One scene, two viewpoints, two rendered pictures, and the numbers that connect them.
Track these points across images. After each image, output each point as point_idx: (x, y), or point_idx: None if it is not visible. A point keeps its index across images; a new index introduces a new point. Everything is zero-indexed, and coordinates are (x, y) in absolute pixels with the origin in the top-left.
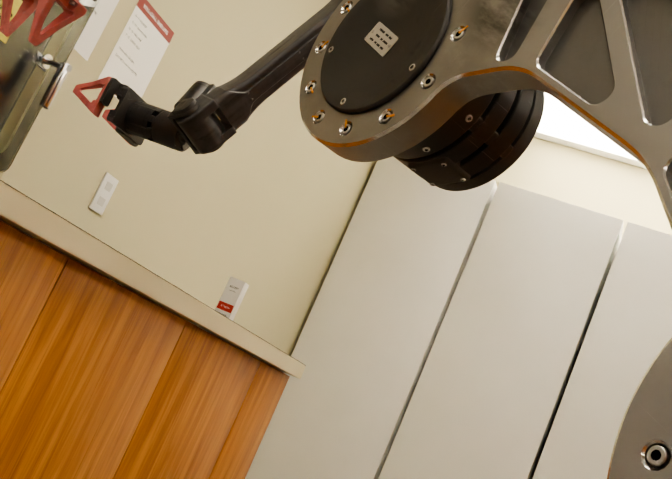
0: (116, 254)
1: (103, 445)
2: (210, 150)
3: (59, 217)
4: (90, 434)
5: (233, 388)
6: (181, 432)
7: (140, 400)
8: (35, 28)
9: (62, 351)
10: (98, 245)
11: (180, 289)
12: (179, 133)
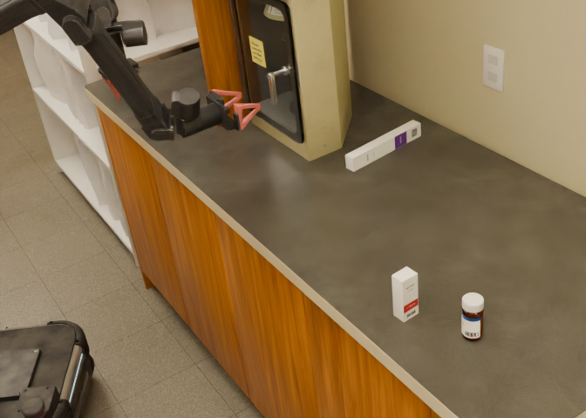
0: (210, 200)
1: (291, 342)
2: (153, 139)
3: (182, 174)
4: (278, 325)
5: (400, 394)
6: (357, 392)
7: (299, 325)
8: (114, 94)
9: (235, 254)
10: (201, 192)
11: (257, 240)
12: (175, 126)
